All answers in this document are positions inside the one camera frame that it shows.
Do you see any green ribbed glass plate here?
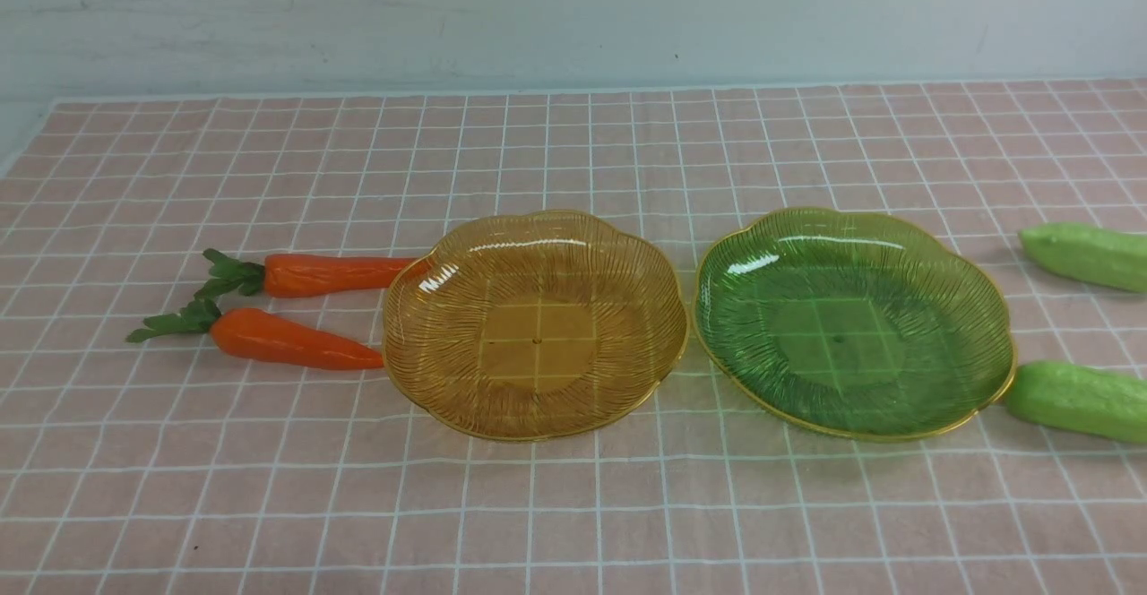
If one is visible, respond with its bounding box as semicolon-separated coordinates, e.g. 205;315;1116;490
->
694;208;1019;443

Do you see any amber ribbed glass plate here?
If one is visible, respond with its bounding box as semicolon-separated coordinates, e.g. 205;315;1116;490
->
380;210;690;443

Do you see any pink checkered tablecloth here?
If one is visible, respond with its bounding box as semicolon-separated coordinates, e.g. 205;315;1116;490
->
1;78;1144;594

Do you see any orange toy carrot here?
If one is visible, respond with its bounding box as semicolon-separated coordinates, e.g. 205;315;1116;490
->
195;248;418;298
125;298;385;371

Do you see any green toy cucumber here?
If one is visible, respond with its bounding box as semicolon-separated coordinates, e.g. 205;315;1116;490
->
1004;359;1146;444
1017;222;1146;293

